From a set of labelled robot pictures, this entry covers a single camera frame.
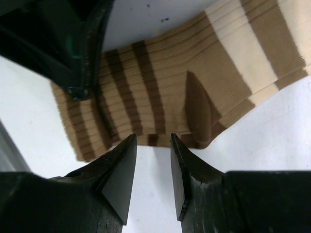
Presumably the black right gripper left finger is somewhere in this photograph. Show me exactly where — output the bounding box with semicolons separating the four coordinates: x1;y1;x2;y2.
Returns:
0;134;137;233

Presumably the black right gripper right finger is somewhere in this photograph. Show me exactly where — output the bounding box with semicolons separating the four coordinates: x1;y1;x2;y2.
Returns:
171;134;311;233

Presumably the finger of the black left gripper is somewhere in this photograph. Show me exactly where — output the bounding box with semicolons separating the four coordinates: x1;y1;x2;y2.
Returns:
0;0;114;101

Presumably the brown striped sock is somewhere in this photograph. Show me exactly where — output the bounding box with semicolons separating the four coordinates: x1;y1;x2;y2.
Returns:
51;0;311;162

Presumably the aluminium front rail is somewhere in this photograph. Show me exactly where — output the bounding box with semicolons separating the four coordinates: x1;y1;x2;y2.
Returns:
0;122;31;172

